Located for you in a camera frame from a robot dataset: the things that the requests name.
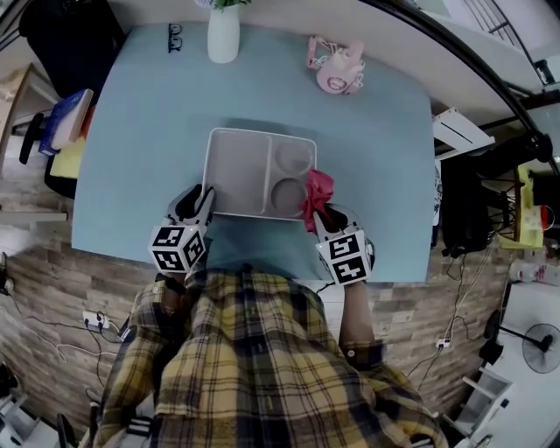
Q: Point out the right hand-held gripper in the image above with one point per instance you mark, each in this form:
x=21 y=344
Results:
x=350 y=262

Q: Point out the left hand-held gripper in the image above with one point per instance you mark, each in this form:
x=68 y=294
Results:
x=175 y=245

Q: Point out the red cloth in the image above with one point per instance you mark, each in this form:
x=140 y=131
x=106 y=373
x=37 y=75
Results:
x=319 y=188

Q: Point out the grey compartment tray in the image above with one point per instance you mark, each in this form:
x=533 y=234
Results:
x=236 y=175

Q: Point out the person's left forearm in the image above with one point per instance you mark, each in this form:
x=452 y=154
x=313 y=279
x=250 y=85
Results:
x=168 y=306

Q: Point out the person's right forearm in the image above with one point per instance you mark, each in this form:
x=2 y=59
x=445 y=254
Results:
x=356 y=319

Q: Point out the floral cushion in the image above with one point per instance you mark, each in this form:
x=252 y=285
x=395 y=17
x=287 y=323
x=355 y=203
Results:
x=437 y=188

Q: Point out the black backpack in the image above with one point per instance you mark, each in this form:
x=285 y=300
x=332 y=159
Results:
x=464 y=214

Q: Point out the yellow pad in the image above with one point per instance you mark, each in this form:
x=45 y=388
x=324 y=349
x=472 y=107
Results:
x=70 y=159

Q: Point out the orange folder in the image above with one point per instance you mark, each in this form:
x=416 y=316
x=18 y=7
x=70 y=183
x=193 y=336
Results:
x=86 y=124

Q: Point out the black battery pack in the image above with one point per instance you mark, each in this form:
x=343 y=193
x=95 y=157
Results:
x=128 y=333

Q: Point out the thick blue book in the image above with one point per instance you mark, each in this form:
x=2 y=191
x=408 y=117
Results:
x=63 y=120

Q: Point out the small white power strip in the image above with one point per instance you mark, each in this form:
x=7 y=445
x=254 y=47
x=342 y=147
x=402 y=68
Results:
x=443 y=343

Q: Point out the black eyeglasses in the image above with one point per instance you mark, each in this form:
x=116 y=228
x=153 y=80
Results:
x=170 y=39

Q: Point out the white vase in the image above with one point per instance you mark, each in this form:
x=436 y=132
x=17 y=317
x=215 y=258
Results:
x=223 y=39

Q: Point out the yellow plaid shirt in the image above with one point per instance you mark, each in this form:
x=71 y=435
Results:
x=262 y=385

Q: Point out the black office chair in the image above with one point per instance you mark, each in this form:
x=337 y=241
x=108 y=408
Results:
x=27 y=140

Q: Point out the yellow-green paper bag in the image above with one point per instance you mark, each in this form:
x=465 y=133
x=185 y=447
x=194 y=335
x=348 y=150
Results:
x=529 y=219

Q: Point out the white pink-print packet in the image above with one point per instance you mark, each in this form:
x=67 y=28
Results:
x=529 y=272

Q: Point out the large black bag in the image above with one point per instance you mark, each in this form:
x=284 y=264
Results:
x=70 y=44

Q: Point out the red container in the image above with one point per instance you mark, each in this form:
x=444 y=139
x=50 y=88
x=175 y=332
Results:
x=550 y=216

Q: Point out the black curved railing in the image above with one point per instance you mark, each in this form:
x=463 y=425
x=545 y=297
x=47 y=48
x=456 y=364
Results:
x=525 y=118

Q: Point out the white open shelf unit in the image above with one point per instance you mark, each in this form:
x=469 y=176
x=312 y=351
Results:
x=492 y=389

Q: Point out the black standing fan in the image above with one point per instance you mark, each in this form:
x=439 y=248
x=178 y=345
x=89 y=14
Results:
x=544 y=347

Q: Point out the black metal rack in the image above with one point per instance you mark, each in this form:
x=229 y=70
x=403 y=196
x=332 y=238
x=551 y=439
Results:
x=542 y=72

